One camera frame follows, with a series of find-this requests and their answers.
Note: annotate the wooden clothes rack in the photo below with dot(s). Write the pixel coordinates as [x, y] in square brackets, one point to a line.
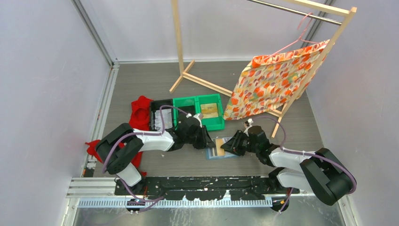
[210, 31]

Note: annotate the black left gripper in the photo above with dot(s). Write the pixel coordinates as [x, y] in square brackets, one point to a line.
[206, 141]

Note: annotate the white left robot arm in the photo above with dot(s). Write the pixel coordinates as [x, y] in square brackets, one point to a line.
[118, 149]

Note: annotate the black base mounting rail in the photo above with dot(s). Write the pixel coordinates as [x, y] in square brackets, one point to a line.
[208, 188]

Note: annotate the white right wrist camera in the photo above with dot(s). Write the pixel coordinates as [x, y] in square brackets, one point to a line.
[249, 123]

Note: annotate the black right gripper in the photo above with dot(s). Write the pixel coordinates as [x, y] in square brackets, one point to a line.
[232, 145]

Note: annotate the green bin with dark cards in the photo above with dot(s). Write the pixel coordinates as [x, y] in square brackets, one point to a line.
[186, 104]

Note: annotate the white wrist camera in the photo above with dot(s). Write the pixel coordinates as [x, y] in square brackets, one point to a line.
[249, 123]
[198, 116]

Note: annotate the green bin with gold cards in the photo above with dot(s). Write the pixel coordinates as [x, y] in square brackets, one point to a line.
[212, 124]

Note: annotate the black plastic bin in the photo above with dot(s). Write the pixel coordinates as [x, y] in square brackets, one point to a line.
[156, 105]

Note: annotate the gold cards stack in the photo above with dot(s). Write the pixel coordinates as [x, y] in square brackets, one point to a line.
[209, 110]

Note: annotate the blue card holder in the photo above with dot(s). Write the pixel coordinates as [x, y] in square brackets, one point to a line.
[210, 152]

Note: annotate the gold credit card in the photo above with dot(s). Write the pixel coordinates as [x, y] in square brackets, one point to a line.
[219, 151]

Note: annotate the pink wire hanger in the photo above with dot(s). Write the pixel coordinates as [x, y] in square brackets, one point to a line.
[300, 37]

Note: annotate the white cards in black bin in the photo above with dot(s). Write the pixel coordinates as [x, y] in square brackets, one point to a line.
[163, 119]

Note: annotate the red cloth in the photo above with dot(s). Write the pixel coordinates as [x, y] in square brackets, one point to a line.
[139, 119]

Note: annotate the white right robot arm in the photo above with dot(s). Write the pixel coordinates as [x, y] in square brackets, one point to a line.
[319, 172]

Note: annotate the floral orange fabric bag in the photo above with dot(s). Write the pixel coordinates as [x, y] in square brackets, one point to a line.
[269, 81]

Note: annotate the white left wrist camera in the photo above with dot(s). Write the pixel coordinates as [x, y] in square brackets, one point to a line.
[198, 116]

